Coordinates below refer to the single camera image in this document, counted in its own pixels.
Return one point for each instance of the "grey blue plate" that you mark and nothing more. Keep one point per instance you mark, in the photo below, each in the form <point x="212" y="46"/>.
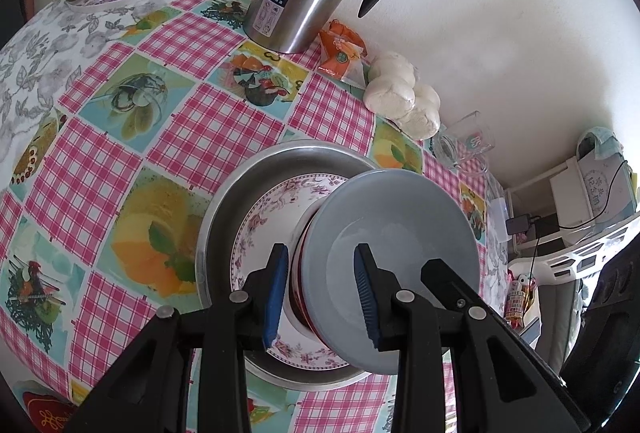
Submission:
<point x="400" y="233"/>

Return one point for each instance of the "bag of steamed buns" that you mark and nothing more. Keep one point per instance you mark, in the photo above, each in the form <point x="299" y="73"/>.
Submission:
<point x="390" y="95"/>

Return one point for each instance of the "orange snack packet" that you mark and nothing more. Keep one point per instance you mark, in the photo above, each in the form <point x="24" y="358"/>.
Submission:
<point x="340" y="55"/>

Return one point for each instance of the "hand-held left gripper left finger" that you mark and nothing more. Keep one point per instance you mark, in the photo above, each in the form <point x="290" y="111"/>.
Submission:
<point x="276" y="293"/>

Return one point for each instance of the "smartphone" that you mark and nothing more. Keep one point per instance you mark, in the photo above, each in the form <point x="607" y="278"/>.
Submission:
<point x="531" y="333"/>

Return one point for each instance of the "black charger adapter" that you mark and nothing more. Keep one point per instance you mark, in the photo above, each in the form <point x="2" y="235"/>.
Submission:
<point x="517" y="225"/>

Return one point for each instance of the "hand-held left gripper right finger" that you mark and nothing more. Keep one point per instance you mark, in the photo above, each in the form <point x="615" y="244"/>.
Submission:
<point x="367" y="300"/>

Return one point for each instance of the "white shelf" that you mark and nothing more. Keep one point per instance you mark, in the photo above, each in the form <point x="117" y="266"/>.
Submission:
<point x="530" y="185"/>

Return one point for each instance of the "round pink floral plate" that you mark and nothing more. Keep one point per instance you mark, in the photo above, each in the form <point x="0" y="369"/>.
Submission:
<point x="260" y="223"/>

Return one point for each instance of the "strawberry print bowl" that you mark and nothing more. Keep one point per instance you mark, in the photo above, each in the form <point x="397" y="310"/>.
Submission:
<point x="302" y="308"/>

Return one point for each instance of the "white lattice chair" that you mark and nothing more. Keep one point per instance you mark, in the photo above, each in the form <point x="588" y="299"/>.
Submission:
<point x="575" y="258"/>

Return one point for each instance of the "light blue cloth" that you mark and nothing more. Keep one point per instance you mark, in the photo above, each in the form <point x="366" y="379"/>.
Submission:
<point x="600" y="140"/>

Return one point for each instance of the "clear glass mug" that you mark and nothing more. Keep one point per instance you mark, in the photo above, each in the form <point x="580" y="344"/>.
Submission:
<point x="470" y="143"/>

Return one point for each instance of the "white printed box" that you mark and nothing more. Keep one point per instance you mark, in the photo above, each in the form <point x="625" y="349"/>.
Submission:
<point x="585" y="193"/>

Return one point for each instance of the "round stainless steel plate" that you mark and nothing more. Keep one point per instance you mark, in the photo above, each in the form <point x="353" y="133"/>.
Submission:
<point x="225" y="223"/>

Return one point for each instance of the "white power strip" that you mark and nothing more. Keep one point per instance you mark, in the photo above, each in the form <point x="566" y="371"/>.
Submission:
<point x="501" y="218"/>

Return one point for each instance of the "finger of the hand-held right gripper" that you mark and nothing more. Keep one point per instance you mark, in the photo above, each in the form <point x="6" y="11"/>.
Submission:
<point x="447" y="283"/>

